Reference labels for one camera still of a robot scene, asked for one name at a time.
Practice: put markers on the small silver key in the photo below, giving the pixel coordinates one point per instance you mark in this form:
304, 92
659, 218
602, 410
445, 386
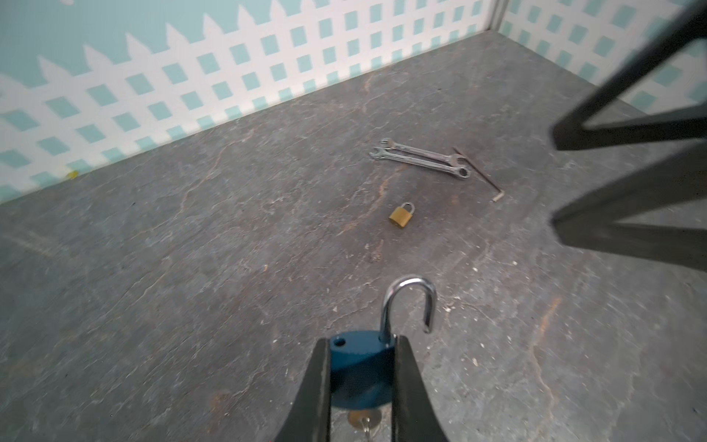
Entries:
365, 421

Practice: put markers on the hex allen key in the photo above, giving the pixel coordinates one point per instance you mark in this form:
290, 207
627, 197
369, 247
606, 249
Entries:
499, 191

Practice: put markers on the small blue padlock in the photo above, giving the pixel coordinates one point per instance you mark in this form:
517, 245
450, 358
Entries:
362, 362

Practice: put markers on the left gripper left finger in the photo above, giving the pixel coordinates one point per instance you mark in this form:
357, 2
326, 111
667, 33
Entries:
310, 416

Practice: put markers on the silver combination wrench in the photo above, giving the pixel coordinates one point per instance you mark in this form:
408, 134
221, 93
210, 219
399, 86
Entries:
451, 160
379, 153

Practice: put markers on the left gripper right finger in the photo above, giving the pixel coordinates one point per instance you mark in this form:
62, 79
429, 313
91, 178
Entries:
413, 418

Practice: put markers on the brass padlock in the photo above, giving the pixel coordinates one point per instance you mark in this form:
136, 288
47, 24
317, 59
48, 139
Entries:
402, 214

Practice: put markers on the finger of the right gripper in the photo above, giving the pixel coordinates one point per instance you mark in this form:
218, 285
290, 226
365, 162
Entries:
594, 221
571, 133

